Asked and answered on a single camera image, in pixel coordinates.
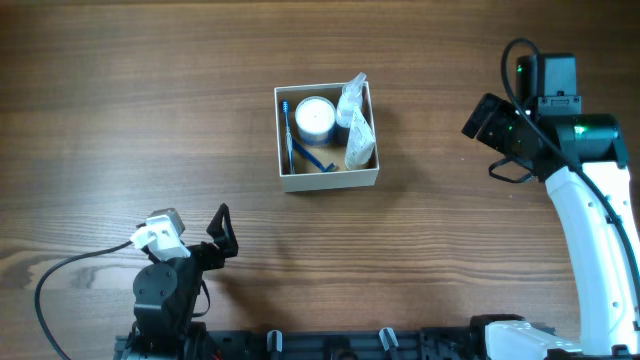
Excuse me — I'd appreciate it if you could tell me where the blue disposable razor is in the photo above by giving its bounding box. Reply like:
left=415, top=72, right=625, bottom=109
left=292, top=139, right=337, bottom=173

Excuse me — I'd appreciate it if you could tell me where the white squeeze tube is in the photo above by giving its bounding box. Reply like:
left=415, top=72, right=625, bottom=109
left=344, top=106, right=376, bottom=170

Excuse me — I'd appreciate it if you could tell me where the clear spray bottle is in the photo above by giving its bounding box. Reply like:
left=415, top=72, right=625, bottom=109
left=334, top=72, right=367, bottom=145

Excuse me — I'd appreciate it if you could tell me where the blue white toothbrush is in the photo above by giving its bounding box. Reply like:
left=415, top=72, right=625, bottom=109
left=281, top=100, right=295, bottom=175

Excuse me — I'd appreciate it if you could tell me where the cotton swab tub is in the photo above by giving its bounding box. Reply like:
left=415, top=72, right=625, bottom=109
left=295, top=96, right=336, bottom=146

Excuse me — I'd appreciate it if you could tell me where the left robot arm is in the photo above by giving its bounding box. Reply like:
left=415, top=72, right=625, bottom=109
left=114, top=204, right=239, bottom=359

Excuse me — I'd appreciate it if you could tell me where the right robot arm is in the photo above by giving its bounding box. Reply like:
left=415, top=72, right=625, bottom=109
left=462, top=54, right=639, bottom=359

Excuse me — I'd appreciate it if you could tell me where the white cardboard box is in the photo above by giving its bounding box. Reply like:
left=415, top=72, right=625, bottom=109
left=273, top=82, right=380, bottom=192

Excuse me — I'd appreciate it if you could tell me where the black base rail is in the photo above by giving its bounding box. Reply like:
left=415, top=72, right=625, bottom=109
left=113, top=324, right=559, bottom=360

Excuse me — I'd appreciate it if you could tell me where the black right camera cable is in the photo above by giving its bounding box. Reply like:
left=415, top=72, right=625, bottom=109
left=487, top=37, right=640, bottom=301

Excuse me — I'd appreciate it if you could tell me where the black camera cable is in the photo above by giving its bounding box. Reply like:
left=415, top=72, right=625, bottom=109
left=33, top=240, right=134, bottom=360
left=487, top=37, right=640, bottom=301

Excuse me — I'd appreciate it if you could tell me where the black left camera cable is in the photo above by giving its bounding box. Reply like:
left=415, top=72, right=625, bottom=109
left=33, top=240, right=134, bottom=360

